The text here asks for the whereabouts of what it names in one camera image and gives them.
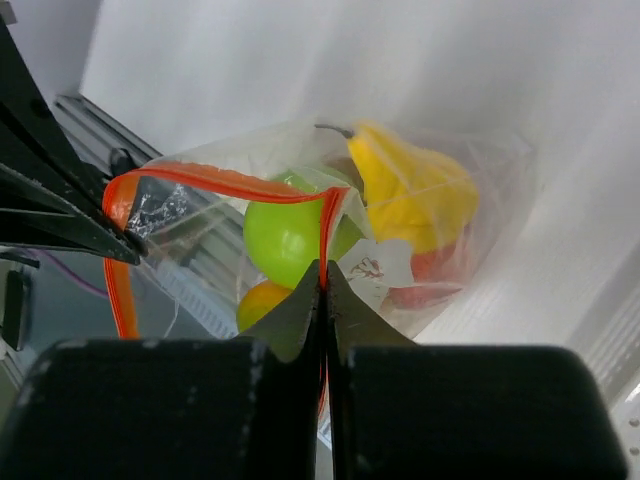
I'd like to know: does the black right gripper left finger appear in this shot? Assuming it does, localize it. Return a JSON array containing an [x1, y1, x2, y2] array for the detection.
[[1, 262, 320, 479]]

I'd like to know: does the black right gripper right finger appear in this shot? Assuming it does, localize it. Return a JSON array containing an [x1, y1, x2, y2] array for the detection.
[[325, 263, 628, 479]]

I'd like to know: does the red peach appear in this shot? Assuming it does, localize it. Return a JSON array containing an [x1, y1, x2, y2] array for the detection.
[[385, 232, 475, 310]]

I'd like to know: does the orange fruit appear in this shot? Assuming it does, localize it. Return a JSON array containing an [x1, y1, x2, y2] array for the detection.
[[236, 280, 292, 333]]

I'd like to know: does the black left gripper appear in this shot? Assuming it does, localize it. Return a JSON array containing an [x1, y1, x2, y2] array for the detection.
[[1, 23, 142, 265]]

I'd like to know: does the green apple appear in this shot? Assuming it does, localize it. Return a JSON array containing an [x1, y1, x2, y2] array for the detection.
[[243, 165, 355, 289]]

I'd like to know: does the aluminium front rail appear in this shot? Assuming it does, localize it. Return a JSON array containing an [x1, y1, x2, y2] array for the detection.
[[51, 95, 161, 174]]

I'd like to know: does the yellow lemon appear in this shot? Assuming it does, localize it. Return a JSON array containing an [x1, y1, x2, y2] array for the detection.
[[315, 122, 479, 254]]

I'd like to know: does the white slotted cable duct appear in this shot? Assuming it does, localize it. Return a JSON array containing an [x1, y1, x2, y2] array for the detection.
[[156, 260, 238, 340]]

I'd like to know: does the clear orange zip top bag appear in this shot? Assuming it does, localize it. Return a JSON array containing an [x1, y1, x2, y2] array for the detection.
[[102, 120, 534, 339]]

